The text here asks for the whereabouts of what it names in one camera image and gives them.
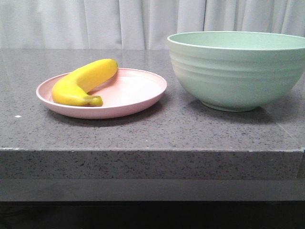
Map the yellow banana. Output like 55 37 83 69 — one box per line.
51 59 118 107

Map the pink plate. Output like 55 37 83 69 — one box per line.
36 68 167 119

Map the green ribbed bowl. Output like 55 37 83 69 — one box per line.
168 31 305 112

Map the white curtain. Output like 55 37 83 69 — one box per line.
0 0 305 50

